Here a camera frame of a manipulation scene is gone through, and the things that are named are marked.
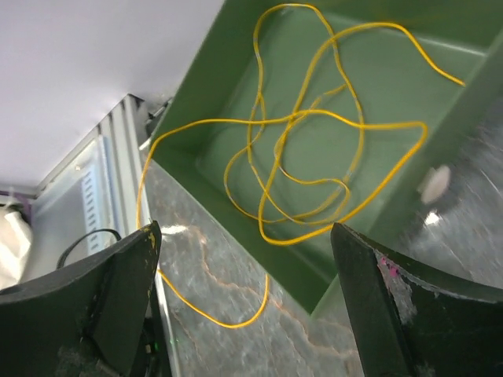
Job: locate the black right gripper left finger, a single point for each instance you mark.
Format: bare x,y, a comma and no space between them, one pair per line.
84,319

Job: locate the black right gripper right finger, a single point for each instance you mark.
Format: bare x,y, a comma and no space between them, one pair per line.
410,319

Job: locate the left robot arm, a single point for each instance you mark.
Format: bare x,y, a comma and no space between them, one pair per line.
16,241

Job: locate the green plastic tray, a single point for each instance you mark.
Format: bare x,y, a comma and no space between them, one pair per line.
408,89

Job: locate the light blue cable duct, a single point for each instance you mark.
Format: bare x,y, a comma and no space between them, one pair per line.
96,203

